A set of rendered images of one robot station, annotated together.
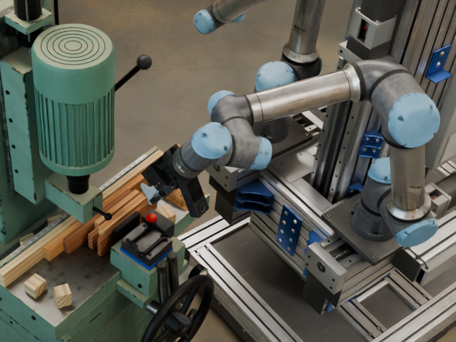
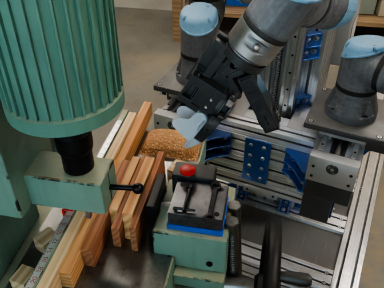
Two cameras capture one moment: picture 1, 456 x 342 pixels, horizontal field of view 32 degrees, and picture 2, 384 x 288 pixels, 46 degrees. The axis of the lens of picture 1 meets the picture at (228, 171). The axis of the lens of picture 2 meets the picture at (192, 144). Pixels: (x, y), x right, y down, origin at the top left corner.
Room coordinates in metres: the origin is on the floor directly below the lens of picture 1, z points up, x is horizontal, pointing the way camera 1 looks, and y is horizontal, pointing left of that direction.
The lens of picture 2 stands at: (0.78, 0.39, 1.57)
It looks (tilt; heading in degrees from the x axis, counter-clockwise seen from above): 38 degrees down; 339
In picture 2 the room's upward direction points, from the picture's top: straight up
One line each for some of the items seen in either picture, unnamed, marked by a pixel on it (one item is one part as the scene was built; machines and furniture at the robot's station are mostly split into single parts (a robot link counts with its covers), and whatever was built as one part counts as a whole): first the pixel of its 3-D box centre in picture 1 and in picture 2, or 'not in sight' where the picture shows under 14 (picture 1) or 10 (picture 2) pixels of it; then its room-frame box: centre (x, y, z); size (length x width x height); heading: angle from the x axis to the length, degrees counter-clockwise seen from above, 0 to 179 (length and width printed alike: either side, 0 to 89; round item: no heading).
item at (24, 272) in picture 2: (29, 243); (24, 280); (1.39, 0.51, 0.82); 0.04 x 0.03 x 0.04; 138
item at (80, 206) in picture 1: (74, 195); (72, 184); (1.40, 0.38, 1.03); 0.14 x 0.07 x 0.09; 58
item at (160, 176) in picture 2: (134, 239); (172, 208); (1.35, 0.21, 0.95); 0.09 x 0.07 x 0.09; 148
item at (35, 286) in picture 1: (35, 286); not in sight; (1.19, 0.43, 0.92); 0.04 x 0.04 x 0.04; 61
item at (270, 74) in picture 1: (274, 87); (199, 28); (2.02, -0.11, 0.98); 0.13 x 0.12 x 0.14; 148
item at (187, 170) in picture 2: (151, 217); (187, 170); (1.37, 0.17, 1.02); 0.03 x 0.03 x 0.01
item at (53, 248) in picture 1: (119, 198); (116, 175); (1.51, 0.29, 0.92); 0.54 x 0.02 x 0.04; 148
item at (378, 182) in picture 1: (388, 184); (365, 62); (1.65, -0.45, 0.98); 0.13 x 0.12 x 0.14; 23
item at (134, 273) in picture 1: (147, 256); (196, 224); (1.33, 0.17, 0.91); 0.15 x 0.14 x 0.09; 148
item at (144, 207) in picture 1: (128, 224); (149, 197); (1.42, 0.24, 0.93); 0.22 x 0.01 x 0.06; 148
